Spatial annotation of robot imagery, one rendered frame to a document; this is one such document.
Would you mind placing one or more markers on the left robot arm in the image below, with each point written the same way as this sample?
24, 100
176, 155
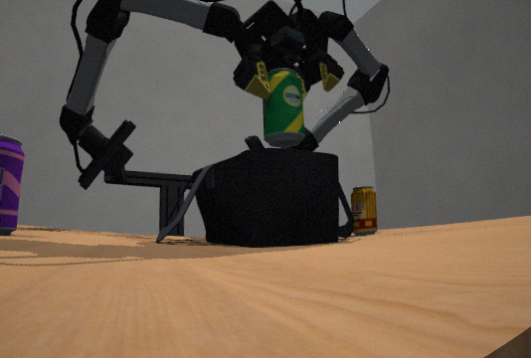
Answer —
360, 90

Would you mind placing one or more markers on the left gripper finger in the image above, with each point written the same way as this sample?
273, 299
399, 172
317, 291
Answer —
328, 80

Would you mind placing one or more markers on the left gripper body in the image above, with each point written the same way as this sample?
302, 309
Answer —
311, 70

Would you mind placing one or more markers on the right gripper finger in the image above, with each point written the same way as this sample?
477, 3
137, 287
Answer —
259, 85
304, 93

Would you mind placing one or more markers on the green and yellow drink can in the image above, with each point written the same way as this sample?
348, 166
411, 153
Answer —
283, 110

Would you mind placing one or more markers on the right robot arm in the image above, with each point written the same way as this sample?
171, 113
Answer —
212, 17

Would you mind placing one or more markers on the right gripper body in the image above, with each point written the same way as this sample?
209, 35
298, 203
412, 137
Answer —
247, 68

